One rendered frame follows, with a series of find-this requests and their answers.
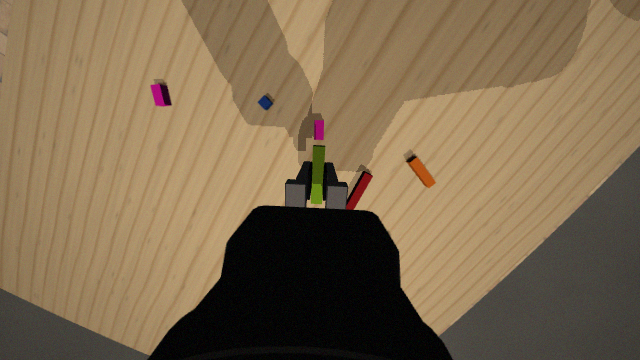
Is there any magenta block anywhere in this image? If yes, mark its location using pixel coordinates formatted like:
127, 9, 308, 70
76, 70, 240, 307
314, 120, 324, 140
151, 84, 172, 106

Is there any dark red rod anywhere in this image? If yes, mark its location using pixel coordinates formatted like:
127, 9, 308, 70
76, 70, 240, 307
346, 171, 373, 210

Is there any lime green rod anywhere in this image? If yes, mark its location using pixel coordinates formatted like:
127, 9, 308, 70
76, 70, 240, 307
311, 145, 325, 204

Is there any orange rod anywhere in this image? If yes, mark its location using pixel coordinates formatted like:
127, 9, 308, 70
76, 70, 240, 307
407, 156, 436, 188

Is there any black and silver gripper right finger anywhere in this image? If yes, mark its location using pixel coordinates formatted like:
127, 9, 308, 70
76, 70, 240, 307
323, 162, 348, 209

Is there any small blue cube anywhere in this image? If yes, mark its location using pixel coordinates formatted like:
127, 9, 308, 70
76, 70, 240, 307
258, 95, 273, 110

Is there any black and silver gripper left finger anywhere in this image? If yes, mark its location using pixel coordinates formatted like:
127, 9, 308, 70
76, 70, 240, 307
285, 161, 313, 207

